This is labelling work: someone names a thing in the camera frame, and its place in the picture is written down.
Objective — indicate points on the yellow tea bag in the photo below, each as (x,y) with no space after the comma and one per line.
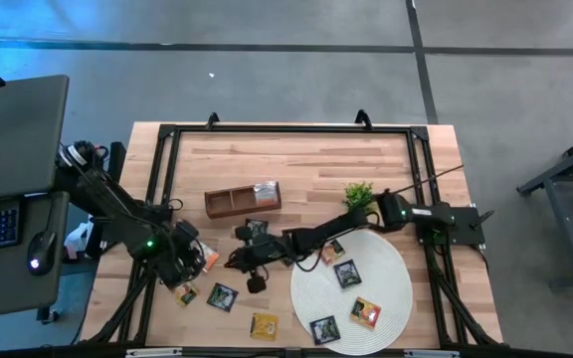
(264,326)

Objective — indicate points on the orange green tea bag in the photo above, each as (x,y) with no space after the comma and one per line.
(365,312)
(187,294)
(335,251)

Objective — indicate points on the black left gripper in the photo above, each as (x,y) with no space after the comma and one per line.
(182,258)

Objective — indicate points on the white plastic bag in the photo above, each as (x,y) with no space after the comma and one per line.
(77,241)

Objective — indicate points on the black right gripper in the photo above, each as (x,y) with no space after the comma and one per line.
(266,248)

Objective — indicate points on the black upright post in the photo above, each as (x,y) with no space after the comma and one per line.
(117,159)

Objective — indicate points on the grey office desk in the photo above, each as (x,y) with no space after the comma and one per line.
(13,134)

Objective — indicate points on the brown wooden compartment tray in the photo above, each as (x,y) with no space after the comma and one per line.
(237,201)

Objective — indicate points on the white frame bracket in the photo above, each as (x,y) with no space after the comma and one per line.
(431,353)
(153,352)

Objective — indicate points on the white orange tea bag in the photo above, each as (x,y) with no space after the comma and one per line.
(212,256)
(265,192)

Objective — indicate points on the black tea bag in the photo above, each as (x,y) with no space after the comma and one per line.
(259,226)
(222,297)
(347,273)
(324,329)

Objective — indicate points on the white round woven placemat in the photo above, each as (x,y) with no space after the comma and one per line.
(391,303)

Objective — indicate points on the black computer mouse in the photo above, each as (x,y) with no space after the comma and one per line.
(42,253)

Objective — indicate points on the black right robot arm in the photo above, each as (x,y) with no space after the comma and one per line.
(326,231)

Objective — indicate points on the green plant in white pot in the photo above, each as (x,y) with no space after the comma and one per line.
(359,195)

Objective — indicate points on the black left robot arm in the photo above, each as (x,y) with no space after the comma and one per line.
(112,199)

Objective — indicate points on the grey metal cart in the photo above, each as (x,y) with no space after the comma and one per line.
(565,209)

